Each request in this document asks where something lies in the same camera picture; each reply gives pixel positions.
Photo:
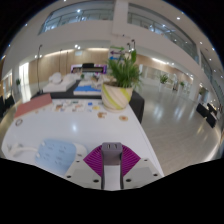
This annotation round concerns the tall black floor lamp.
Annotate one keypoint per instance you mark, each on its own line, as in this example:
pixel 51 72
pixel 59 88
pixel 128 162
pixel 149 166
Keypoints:
pixel 38 73
pixel 60 63

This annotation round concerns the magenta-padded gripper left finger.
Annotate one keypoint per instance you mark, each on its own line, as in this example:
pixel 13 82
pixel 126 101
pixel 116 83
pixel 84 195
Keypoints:
pixel 91 166

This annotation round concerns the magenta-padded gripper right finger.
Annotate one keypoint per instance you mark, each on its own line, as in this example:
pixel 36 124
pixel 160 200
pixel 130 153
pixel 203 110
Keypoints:
pixel 131 165

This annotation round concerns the grey block charger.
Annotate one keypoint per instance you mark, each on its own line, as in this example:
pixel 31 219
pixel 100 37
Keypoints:
pixel 111 156

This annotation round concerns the black piano with purple panel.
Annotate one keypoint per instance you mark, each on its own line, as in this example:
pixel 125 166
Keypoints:
pixel 88 66

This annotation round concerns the large potted floor plant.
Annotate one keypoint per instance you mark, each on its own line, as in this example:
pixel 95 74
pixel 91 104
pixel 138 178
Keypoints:
pixel 163 79

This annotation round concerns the small round orange disc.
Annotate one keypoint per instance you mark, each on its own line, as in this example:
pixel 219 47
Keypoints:
pixel 123 118

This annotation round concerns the group of black chairs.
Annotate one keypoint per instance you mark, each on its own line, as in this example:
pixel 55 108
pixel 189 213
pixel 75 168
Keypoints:
pixel 206 115
pixel 6 105

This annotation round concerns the small potted floor plant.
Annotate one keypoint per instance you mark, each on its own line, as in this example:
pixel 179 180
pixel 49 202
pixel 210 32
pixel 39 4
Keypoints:
pixel 17 81

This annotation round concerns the pink flat board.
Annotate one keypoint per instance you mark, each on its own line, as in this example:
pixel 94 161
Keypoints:
pixel 33 105

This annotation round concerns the blue display mat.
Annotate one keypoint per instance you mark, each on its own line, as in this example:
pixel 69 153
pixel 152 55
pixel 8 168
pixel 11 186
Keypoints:
pixel 86 89

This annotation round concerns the small brown cut-out piece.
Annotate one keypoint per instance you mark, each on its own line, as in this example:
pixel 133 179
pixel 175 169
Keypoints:
pixel 101 115

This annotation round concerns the arrow direction sign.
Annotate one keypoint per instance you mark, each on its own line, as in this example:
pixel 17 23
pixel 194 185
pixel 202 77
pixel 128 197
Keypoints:
pixel 116 53

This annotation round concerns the colourful sticker sheet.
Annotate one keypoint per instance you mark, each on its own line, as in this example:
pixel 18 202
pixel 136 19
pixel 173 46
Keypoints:
pixel 76 106

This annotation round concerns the black cloth-covered table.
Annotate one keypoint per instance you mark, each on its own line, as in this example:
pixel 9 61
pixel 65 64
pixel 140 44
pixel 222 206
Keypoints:
pixel 137 105

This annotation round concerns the black low platform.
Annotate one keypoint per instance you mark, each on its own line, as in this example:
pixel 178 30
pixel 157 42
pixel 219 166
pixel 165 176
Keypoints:
pixel 63 95

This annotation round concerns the potted plant in striped pot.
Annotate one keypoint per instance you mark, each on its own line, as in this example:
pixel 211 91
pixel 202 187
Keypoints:
pixel 115 98

